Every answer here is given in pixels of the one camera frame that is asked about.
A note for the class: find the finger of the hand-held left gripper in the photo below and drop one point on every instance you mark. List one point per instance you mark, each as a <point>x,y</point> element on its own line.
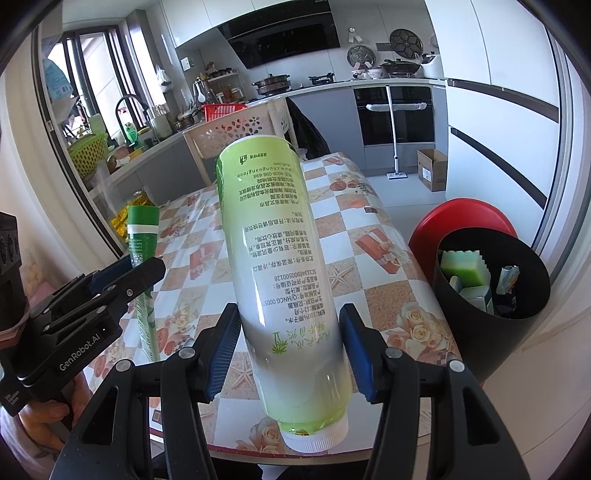
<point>138,281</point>
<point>111,274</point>

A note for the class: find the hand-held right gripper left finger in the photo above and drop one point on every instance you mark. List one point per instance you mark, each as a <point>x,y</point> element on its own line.
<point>224,350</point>

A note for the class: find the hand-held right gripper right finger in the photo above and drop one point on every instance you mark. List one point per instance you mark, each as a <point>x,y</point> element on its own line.
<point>358,355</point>

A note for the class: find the green white drink bottle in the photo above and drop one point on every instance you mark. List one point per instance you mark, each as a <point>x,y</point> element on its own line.
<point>272,230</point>

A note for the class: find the white carton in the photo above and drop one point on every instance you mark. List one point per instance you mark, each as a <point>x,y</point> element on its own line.
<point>478,300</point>

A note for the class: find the green sponge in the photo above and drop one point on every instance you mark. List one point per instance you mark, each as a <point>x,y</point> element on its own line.
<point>461,270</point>

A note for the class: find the black trash bin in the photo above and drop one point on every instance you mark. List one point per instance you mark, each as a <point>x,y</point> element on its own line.
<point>508,341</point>

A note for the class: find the blue white plastic bag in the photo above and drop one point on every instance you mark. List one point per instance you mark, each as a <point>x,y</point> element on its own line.
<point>508,279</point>

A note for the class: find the person's left hand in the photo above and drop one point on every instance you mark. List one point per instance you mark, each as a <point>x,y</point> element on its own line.
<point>46,413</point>

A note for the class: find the gold foil bag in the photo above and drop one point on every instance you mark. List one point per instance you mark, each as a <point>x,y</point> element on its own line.
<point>122,221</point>

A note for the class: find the checked plastic tablecloth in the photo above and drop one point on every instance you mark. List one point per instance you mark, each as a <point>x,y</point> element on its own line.
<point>369,258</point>

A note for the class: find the green plastic basket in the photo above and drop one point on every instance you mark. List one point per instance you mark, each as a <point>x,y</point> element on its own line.
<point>87,154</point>

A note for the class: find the green dish soap bottle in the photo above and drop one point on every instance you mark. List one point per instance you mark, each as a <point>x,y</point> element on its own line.
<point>131,136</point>

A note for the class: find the beige plastic chair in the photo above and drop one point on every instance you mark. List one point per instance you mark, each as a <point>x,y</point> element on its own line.
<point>221,134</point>

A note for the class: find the red stool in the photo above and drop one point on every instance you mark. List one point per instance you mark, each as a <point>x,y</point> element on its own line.
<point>461,214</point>

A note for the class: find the black kitchen faucet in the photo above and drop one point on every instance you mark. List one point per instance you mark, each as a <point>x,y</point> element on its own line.
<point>138,101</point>

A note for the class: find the red plastic basket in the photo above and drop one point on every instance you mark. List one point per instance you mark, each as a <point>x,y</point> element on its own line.
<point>221,110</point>

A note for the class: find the cardboard box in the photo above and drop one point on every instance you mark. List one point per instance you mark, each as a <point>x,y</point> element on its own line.
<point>431,170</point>

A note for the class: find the white hanging bag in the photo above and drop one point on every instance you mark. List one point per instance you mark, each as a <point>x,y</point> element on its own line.
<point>164,78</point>

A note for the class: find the blue paper sheet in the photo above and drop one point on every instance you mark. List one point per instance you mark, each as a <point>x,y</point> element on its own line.
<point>56,78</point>

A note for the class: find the spice rack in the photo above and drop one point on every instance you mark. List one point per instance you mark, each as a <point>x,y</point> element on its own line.
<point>226,85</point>

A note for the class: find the white floor mop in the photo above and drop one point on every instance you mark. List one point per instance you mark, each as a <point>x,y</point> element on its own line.
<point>392,134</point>

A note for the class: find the black bag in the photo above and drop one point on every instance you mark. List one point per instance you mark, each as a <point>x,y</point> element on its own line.
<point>309,134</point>

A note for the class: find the black built-in oven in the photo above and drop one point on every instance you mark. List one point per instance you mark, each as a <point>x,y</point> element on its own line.
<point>415,124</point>

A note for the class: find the steel cooking pot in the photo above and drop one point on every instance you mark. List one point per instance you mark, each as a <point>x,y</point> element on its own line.
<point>271,84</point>

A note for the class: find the white refrigerator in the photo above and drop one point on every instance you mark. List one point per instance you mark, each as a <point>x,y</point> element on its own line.
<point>485,115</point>

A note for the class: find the black range hood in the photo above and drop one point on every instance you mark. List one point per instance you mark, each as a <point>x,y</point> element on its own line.
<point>286,32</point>

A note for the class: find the black wok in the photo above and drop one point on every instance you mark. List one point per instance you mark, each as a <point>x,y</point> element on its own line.
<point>399,67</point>

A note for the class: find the white rice cooker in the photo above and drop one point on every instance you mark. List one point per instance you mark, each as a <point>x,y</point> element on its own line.
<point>429,64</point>

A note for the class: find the round grey tray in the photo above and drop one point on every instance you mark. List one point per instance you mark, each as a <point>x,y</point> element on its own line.
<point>360,55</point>

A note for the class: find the round patterned baking pan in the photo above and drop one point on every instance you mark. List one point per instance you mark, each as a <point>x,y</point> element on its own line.
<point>406,42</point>

